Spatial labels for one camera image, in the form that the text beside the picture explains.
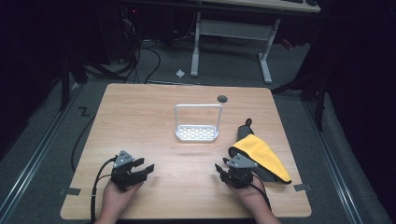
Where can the white paper scrap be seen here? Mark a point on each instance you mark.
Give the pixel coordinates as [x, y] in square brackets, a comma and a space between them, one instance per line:
[180, 73]

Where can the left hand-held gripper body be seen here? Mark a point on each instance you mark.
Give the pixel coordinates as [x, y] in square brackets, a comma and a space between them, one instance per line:
[124, 175]

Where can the person's right hand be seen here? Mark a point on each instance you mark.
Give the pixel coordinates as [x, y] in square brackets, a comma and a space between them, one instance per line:
[253, 197]

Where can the metal floor rail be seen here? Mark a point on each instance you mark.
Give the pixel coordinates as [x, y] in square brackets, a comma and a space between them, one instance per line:
[37, 146]
[330, 158]

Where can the grey tape piece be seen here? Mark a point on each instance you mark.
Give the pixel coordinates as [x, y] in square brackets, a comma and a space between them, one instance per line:
[71, 191]
[302, 187]

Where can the yellow and grey cloth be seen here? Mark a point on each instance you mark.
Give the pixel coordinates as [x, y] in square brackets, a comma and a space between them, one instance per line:
[263, 152]

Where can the small red object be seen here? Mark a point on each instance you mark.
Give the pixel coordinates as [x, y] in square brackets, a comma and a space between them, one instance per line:
[287, 44]

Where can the white frame desk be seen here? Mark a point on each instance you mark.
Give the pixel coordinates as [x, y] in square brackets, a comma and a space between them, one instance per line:
[233, 29]

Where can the black metal stand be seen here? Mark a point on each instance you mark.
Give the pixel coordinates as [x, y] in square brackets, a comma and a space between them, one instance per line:
[64, 84]
[320, 102]

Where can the black zigzag floor tape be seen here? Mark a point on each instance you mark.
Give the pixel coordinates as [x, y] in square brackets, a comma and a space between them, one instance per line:
[84, 111]

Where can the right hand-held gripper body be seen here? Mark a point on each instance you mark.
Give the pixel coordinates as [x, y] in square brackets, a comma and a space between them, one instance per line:
[241, 175]

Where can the person's left hand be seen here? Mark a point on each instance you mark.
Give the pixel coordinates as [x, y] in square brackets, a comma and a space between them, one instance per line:
[116, 199]

